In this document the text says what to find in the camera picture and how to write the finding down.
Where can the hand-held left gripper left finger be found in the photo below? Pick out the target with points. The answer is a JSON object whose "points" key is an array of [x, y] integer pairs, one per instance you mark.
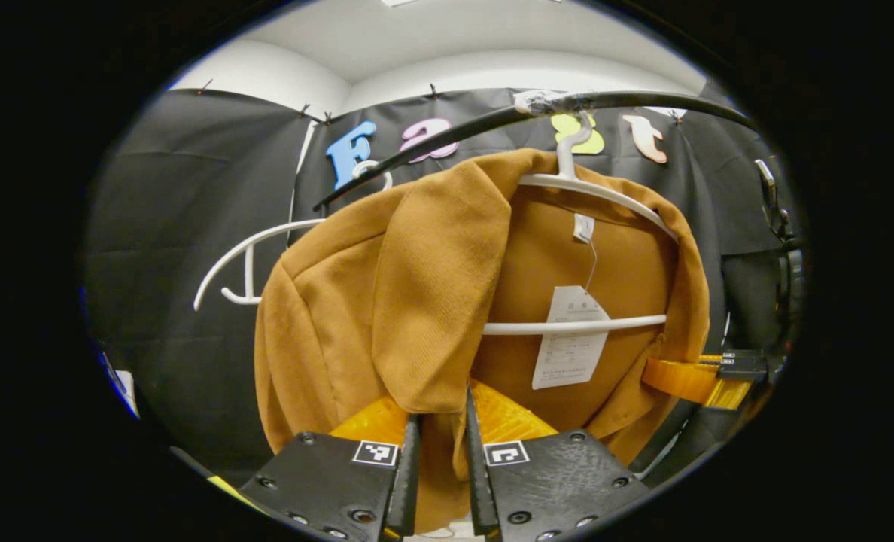
{"points": [[326, 482]]}

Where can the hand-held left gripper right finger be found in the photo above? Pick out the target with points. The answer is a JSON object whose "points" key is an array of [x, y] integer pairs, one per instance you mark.
{"points": [[552, 482]]}

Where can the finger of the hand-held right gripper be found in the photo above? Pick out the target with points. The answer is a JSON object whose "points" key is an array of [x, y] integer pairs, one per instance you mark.
{"points": [[680, 380], [691, 440]]}

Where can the brown collared shirt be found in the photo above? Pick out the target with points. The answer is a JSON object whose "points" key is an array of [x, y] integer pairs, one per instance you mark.
{"points": [[417, 301]]}

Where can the white plastic hanger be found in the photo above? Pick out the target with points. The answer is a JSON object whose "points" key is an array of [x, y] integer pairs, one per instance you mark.
{"points": [[567, 177], [249, 271]]}

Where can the black clothes rack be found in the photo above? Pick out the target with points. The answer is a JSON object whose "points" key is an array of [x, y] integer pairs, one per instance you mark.
{"points": [[643, 98]]}

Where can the black backdrop cloth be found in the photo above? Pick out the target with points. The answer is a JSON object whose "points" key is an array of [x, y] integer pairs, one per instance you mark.
{"points": [[176, 226]]}

